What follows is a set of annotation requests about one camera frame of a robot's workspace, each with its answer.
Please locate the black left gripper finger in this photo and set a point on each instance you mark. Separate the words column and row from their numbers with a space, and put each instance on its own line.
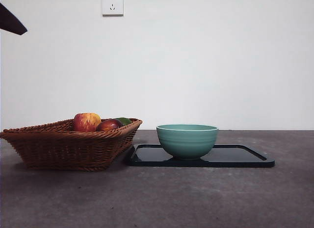
column 9, row 22

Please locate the teal ceramic bowl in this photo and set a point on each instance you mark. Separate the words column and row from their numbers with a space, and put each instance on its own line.
column 187, row 142

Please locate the red and yellow apple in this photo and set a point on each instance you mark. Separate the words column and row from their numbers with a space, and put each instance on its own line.
column 86, row 122

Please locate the brown wicker basket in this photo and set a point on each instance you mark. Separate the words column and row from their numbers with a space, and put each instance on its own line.
column 63, row 149

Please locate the dark red plum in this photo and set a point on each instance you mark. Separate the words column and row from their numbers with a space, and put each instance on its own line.
column 108, row 126

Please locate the green avocado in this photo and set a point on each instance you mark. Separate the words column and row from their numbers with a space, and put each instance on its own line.
column 125, row 121

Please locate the black rectangular tray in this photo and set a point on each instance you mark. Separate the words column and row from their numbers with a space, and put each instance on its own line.
column 228, row 158

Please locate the white wall socket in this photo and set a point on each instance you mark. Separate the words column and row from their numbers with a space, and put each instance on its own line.
column 112, row 4

